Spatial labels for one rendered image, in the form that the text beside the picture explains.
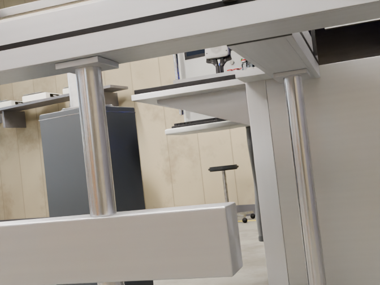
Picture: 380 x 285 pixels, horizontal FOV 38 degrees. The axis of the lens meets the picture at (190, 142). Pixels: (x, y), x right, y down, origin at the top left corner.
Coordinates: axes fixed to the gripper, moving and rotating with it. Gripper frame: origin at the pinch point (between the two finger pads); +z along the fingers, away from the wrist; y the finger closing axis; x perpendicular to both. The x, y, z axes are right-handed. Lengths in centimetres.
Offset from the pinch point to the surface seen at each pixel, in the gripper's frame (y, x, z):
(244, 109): 16.4, -37.6, 20.0
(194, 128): -23.2, 32.4, 20.1
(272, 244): 23, -47, 64
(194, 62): -27, 56, -16
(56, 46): 2, -130, 12
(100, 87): 7, -124, 20
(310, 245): 37, -69, 61
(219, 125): -10.1, 30.6, 20.5
